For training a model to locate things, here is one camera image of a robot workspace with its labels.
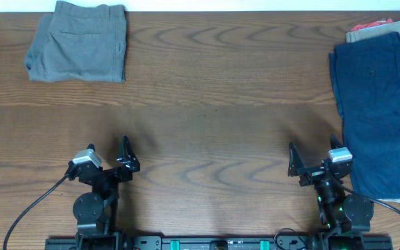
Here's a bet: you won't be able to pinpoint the left black cable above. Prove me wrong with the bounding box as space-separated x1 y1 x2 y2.
2 174 69 250

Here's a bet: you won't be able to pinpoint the folded grey shorts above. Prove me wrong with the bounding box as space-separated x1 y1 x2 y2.
24 1 127 83

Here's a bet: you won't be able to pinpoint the black cable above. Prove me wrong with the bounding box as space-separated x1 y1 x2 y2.
2 174 69 250
328 166 400 250

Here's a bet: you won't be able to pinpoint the right black cable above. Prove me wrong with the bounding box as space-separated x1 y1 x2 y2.
328 166 400 250

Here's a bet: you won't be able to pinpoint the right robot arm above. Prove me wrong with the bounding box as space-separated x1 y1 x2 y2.
287 136 374 249

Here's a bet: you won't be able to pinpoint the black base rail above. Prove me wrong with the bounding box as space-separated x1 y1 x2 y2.
44 234 393 250

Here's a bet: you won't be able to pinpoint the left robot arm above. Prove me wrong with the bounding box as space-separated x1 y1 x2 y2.
65 135 140 249

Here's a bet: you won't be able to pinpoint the navy blue shorts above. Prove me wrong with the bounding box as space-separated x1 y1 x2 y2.
329 32 400 200

